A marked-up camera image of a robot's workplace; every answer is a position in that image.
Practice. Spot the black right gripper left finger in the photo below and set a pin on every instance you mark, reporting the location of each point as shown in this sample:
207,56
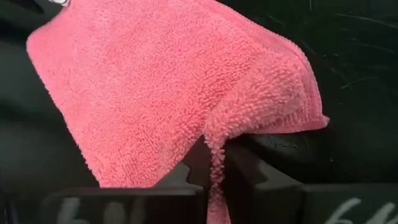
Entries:
174,202

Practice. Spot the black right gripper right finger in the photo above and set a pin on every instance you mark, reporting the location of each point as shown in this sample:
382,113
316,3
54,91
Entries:
267,202

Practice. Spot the pink microfiber towel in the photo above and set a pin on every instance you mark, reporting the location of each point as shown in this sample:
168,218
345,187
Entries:
155,87

